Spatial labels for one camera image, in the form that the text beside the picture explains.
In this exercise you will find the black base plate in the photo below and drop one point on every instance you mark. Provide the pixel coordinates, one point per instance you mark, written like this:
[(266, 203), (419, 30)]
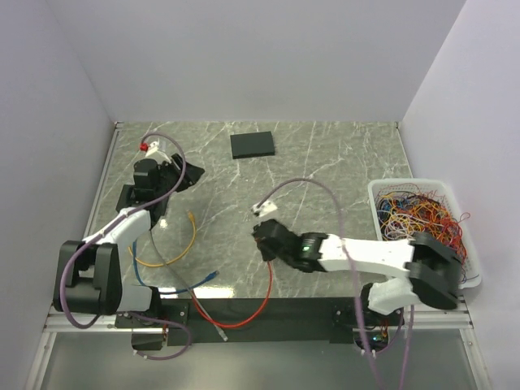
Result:
[(282, 319)]

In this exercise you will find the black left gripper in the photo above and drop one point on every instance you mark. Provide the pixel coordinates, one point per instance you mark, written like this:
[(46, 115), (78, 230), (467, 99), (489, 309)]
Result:
[(192, 175)]

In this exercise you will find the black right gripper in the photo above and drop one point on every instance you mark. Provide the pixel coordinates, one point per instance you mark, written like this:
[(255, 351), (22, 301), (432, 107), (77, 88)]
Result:
[(266, 255)]

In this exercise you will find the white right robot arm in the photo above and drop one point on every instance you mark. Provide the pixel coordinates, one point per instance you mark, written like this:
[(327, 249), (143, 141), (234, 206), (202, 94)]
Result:
[(420, 270)]

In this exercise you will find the aluminium rail frame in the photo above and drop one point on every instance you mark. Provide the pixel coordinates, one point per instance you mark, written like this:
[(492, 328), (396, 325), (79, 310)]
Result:
[(248, 280)]

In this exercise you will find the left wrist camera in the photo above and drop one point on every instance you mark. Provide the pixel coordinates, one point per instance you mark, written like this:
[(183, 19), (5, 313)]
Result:
[(155, 150)]

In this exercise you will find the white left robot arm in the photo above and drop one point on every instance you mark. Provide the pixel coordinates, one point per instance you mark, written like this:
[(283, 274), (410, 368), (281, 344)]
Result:
[(89, 276)]

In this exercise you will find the black TP-Link network switch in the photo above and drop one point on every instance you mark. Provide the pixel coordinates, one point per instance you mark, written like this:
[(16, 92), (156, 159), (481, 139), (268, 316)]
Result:
[(127, 198)]

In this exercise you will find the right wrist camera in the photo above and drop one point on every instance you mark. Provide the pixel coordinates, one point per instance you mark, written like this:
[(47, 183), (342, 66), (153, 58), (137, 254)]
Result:
[(263, 209)]

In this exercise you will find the black Mercury network switch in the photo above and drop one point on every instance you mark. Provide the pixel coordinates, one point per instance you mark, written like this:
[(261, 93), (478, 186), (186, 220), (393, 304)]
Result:
[(252, 145)]

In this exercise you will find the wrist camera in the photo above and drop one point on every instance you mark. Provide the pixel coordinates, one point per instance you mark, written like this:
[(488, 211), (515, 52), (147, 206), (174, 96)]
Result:
[(155, 150), (263, 209)]

